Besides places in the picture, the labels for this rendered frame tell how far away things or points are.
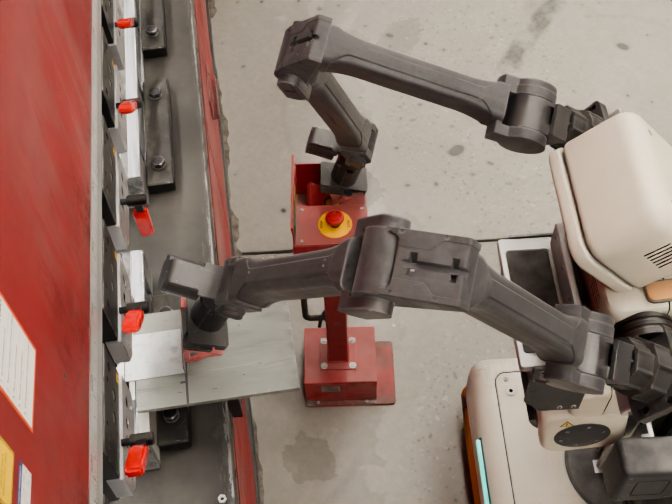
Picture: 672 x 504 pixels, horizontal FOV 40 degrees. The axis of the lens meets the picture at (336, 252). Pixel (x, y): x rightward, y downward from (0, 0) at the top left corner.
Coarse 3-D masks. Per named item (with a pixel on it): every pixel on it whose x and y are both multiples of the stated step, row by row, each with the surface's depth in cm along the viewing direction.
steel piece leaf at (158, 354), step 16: (144, 336) 154; (160, 336) 154; (176, 336) 154; (144, 352) 152; (160, 352) 152; (176, 352) 152; (128, 368) 151; (144, 368) 151; (160, 368) 151; (176, 368) 150
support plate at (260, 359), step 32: (160, 320) 156; (256, 320) 156; (288, 320) 155; (192, 352) 152; (224, 352) 152; (256, 352) 152; (288, 352) 152; (160, 384) 149; (192, 384) 149; (224, 384) 149; (256, 384) 149; (288, 384) 148
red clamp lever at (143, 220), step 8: (120, 200) 142; (128, 200) 141; (136, 200) 141; (144, 200) 141; (136, 208) 143; (144, 208) 144; (136, 216) 144; (144, 216) 144; (144, 224) 146; (152, 224) 148; (144, 232) 148; (152, 232) 148
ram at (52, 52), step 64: (0, 0) 90; (64, 0) 123; (0, 64) 87; (64, 64) 117; (0, 128) 84; (64, 128) 112; (0, 192) 82; (64, 192) 107; (0, 256) 79; (64, 256) 102; (64, 320) 98; (64, 384) 95; (64, 448) 91
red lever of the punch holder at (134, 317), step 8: (128, 304) 129; (136, 304) 128; (144, 304) 128; (120, 312) 129; (128, 312) 125; (136, 312) 124; (144, 312) 129; (128, 320) 122; (136, 320) 122; (128, 328) 121; (136, 328) 121
